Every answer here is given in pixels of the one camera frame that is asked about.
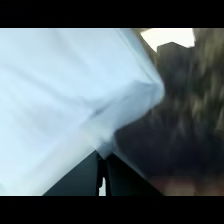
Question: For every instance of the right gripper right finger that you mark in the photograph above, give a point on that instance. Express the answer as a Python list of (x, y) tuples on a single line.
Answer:
[(126, 180)]

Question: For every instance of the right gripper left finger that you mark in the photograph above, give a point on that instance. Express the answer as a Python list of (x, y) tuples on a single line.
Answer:
[(80, 180)]

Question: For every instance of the light blue shirt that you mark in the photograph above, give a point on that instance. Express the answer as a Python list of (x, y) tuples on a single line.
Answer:
[(66, 93)]

